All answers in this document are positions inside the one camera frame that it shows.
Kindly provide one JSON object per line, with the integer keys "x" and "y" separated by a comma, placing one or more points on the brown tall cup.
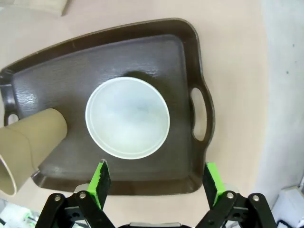
{"x": 28, "y": 142}

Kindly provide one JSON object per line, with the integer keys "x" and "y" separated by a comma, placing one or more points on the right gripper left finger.
{"x": 71, "y": 213}

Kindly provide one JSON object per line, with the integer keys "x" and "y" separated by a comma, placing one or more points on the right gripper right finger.
{"x": 237, "y": 213}

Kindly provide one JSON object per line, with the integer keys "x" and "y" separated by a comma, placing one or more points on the white bowl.
{"x": 128, "y": 118}

